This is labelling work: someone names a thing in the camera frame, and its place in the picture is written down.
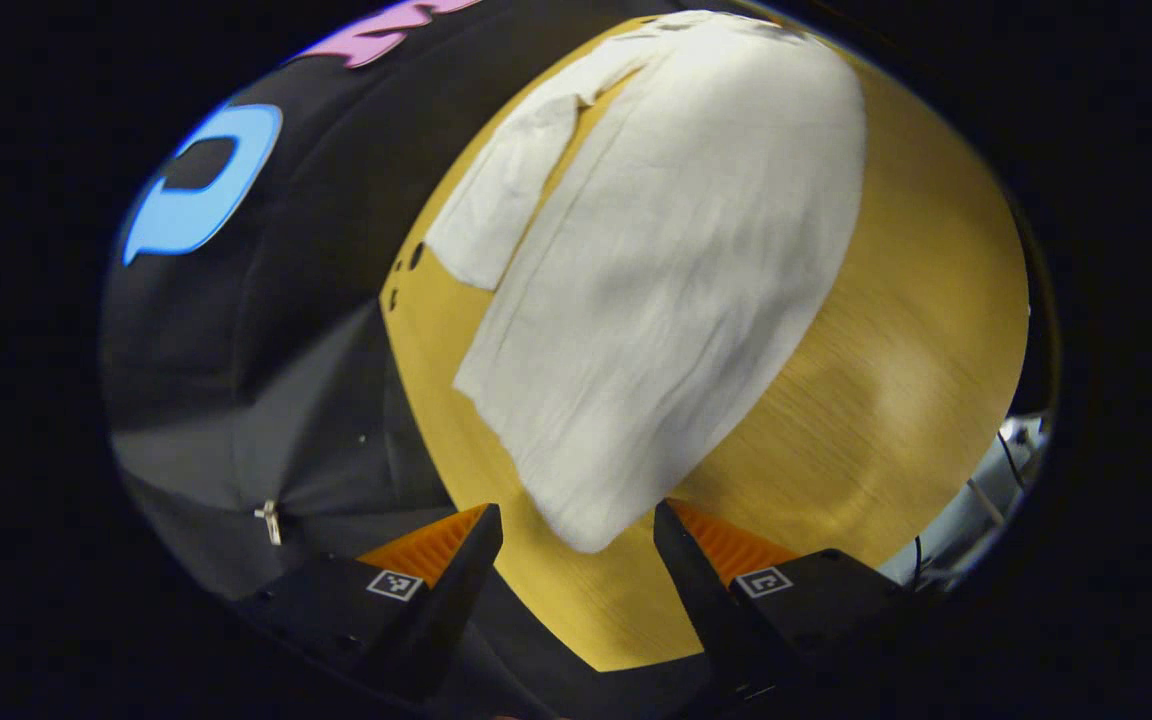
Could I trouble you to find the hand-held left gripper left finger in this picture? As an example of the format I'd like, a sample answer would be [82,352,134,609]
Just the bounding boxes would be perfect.
[236,503,505,701]

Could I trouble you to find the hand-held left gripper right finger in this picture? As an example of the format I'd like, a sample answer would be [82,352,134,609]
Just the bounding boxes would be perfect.
[653,498,922,716]

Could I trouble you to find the white jeans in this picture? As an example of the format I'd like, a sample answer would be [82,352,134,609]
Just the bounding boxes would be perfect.
[424,10,869,554]

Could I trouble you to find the black backdrop cloth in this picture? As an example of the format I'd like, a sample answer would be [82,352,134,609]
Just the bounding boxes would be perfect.
[101,0,717,716]

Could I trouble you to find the black cable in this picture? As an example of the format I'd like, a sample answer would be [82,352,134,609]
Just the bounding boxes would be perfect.
[996,428,1029,493]

